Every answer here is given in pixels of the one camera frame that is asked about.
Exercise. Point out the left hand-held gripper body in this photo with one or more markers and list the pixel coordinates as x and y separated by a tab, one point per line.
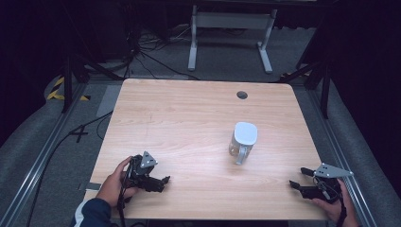
141	172

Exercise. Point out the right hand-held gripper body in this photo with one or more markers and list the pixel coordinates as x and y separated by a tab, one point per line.
327	186

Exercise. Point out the person's right hand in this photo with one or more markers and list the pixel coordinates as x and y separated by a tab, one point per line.
335	206

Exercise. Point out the person's left hand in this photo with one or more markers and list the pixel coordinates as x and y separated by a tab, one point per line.
113	185

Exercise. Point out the grey tape strip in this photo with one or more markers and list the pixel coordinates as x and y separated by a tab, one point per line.
91	186

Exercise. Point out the grey floor plate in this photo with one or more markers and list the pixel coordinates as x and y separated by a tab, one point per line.
108	101

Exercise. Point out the black metal stand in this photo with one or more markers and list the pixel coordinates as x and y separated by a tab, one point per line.
67	75
318	75

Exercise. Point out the yellow black floor tape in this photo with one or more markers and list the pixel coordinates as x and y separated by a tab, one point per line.
58	92

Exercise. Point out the aluminium floor rail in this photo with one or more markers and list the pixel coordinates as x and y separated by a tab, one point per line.
343	160
41	160

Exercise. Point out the white metal desk frame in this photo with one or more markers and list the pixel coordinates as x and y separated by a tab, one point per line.
231	22

